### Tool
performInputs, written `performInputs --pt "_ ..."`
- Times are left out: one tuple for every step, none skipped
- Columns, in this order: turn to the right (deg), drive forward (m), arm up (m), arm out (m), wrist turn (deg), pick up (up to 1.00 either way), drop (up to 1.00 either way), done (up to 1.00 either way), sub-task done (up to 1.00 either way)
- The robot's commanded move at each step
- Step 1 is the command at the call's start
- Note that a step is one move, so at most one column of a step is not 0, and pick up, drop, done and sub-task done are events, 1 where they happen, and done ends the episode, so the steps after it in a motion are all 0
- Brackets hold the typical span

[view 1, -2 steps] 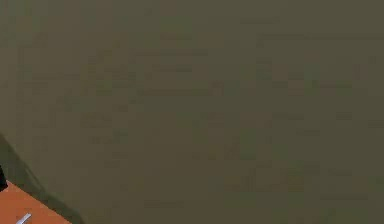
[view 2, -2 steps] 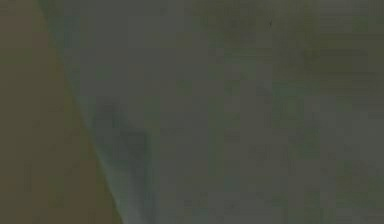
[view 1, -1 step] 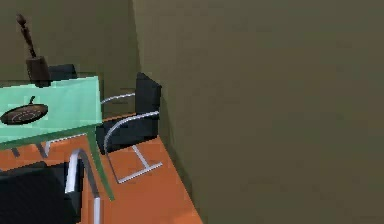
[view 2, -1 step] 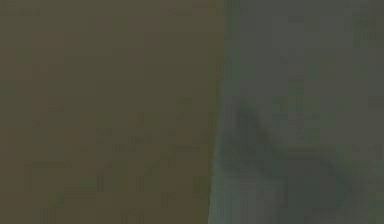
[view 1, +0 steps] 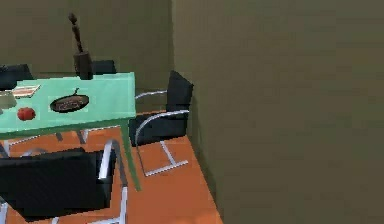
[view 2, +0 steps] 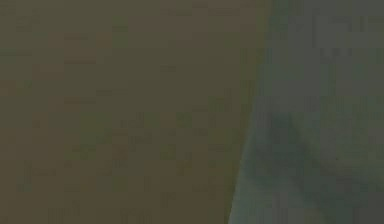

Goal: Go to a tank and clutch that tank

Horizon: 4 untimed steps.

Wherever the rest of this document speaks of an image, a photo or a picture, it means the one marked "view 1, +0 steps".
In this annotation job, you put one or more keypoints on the green table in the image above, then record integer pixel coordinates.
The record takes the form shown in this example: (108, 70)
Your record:
(110, 96)

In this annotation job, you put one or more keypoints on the black frying pan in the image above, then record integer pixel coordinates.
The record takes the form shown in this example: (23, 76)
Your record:
(69, 103)

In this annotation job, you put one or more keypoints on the red tomato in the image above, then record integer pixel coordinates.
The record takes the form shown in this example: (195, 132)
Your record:
(26, 113)

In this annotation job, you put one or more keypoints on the red and white book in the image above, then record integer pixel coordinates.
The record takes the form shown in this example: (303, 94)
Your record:
(26, 90)

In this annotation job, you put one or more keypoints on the black chair with metal frame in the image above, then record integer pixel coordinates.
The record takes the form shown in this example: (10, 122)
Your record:
(50, 183)
(104, 67)
(166, 126)
(13, 76)

